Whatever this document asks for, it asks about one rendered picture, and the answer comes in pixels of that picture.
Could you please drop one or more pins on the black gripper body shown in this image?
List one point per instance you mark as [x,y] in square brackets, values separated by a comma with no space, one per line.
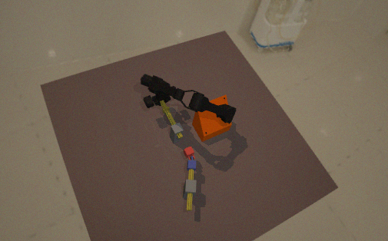
[158,97]

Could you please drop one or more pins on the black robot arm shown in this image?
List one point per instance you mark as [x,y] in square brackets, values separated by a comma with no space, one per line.
[198,101]

